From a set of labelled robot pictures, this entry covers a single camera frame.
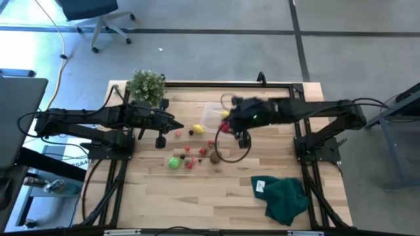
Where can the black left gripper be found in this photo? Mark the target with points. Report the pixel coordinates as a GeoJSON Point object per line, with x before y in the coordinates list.
{"type": "Point", "coordinates": [147, 119]}

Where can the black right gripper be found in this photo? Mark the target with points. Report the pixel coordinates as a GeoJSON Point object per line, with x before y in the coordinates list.
{"type": "Point", "coordinates": [259, 111]}

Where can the yellow toy lemon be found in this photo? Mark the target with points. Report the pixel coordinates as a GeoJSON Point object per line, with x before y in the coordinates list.
{"type": "Point", "coordinates": [198, 129]}
{"type": "Point", "coordinates": [224, 114]}

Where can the clear plastic tupperware container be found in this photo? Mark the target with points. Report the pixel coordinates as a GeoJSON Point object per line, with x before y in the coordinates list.
{"type": "Point", "coordinates": [210, 114]}

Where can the brown toy kiwi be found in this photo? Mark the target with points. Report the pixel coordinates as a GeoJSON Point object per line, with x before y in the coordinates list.
{"type": "Point", "coordinates": [215, 157]}

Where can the green toy lime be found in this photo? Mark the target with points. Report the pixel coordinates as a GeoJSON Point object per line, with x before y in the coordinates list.
{"type": "Point", "coordinates": [174, 163]}

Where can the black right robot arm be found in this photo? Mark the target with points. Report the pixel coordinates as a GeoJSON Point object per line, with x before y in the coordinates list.
{"type": "Point", "coordinates": [315, 109]}

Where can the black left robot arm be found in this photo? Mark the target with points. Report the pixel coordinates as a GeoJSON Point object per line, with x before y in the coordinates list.
{"type": "Point", "coordinates": [82, 116]}

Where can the salmon pink toy piece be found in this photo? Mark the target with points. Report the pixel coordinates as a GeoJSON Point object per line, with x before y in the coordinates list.
{"type": "Point", "coordinates": [194, 160]}

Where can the potted green plant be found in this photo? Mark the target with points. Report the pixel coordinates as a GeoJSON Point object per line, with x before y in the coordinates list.
{"type": "Point", "coordinates": [146, 86]}

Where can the dark green cloth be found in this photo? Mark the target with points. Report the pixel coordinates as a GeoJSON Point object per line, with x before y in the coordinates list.
{"type": "Point", "coordinates": [285, 200]}

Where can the white printed sign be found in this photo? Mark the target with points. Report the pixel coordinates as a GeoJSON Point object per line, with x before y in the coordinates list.
{"type": "Point", "coordinates": [70, 157]}

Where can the black desk crossbeam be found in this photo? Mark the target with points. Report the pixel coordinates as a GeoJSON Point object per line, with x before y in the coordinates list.
{"type": "Point", "coordinates": [49, 162]}

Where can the office swivel chair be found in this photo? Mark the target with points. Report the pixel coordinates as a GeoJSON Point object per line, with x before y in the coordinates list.
{"type": "Point", "coordinates": [87, 8]}

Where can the grey desk top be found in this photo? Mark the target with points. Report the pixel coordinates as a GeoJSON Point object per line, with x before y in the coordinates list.
{"type": "Point", "coordinates": [19, 121]}

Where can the black aluminium table frame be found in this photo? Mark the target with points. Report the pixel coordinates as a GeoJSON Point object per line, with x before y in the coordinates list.
{"type": "Point", "coordinates": [229, 85]}

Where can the black clamp bracket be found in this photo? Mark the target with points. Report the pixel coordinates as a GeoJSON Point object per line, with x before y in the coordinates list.
{"type": "Point", "coordinates": [261, 78]}

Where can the blue-grey desk frame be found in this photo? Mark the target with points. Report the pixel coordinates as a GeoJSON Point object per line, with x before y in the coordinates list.
{"type": "Point", "coordinates": [395, 167]}

